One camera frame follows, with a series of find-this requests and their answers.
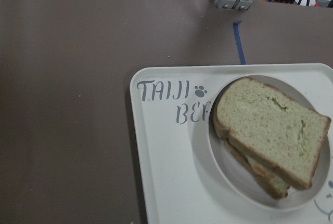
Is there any round beige plate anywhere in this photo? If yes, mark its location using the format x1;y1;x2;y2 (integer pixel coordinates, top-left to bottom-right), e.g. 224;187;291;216
205;74;333;212

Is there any bread slice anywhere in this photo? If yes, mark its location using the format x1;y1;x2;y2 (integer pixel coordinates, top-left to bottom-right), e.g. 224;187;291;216
224;140;290;199
213;77;331;190

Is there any cream bear tray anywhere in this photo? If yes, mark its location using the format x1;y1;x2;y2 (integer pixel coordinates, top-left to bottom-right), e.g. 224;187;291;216
130;63;332;223

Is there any fried egg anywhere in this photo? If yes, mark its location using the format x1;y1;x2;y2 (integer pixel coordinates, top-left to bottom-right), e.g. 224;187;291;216
245;155;275;179

